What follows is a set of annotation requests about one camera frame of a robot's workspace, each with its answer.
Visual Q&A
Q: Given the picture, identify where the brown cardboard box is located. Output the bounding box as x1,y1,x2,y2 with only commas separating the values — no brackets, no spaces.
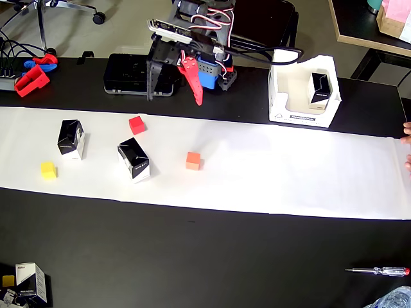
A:
376,2,406,40

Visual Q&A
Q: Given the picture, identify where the grey power strip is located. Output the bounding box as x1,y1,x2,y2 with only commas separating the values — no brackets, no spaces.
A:
0,74,21,93

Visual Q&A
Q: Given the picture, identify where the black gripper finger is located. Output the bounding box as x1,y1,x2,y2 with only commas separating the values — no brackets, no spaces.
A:
146,59,162,102

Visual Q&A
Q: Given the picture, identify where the small red printed part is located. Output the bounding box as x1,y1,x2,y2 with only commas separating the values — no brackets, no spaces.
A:
31,53,59,66

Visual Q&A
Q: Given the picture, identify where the orange cube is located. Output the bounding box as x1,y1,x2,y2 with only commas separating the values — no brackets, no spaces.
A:
185,151,202,171

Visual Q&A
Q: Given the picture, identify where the black metal hook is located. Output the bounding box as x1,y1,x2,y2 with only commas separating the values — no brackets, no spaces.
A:
76,51,96,65

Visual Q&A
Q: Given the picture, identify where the grey robot arm blue base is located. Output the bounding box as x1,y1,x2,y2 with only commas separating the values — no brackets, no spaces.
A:
170,0,240,94

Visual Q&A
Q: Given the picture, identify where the clear handled screwdriver red cap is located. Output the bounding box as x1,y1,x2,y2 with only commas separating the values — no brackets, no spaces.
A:
344,266,411,278

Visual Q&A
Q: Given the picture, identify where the blue printed part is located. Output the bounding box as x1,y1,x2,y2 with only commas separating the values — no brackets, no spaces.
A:
22,59,59,73

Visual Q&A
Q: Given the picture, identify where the yellow cube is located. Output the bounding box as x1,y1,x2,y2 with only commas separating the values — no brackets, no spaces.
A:
40,160,58,181

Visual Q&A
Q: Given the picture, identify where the black and white packaging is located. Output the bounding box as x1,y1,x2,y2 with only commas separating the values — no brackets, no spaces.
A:
0,286,30,308

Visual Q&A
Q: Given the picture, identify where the black cable bundle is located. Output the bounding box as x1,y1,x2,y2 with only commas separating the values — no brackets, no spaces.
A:
0,28,49,80

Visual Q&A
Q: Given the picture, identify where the black hard case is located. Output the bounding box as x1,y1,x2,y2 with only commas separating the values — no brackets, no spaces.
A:
103,53,181,97

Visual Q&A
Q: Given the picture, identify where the small black and white box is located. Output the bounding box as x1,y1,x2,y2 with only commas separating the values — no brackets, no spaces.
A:
307,72,333,111
57,119,87,161
116,137,152,185

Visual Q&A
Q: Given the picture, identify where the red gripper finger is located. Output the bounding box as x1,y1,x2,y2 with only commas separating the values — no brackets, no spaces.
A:
177,56,204,107

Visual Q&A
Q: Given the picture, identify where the white cardboard display box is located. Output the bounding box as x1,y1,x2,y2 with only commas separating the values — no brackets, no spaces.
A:
267,54,342,129

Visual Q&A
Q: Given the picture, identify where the clear plastic water bottle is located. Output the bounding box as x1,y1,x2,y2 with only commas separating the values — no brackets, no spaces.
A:
363,285,411,308

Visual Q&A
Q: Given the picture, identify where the white and black product box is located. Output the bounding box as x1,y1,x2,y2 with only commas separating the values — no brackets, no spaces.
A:
15,262,48,306

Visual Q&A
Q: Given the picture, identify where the black chair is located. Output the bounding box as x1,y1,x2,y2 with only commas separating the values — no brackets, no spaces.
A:
230,0,300,53

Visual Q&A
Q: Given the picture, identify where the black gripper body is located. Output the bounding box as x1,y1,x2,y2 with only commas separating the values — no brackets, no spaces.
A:
148,39,198,67

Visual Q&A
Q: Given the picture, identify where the office chair chrome base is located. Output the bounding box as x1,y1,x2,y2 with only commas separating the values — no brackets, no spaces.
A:
0,0,107,56

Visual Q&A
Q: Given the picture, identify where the red cube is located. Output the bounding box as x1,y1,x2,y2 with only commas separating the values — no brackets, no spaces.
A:
128,115,146,135

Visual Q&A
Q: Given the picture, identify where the black usb cable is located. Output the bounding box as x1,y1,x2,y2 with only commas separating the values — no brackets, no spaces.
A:
211,44,304,65

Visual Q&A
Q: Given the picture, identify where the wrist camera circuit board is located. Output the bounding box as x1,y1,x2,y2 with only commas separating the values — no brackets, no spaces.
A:
146,19,194,44

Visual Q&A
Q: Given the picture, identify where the long white paper sheet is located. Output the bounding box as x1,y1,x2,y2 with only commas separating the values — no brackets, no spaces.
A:
0,106,411,221

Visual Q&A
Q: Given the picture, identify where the large red printed bracket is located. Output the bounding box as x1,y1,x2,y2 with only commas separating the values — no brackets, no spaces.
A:
13,64,51,98

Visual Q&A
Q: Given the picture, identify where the wooden edged black table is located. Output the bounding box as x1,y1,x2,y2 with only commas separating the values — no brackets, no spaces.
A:
327,0,411,97

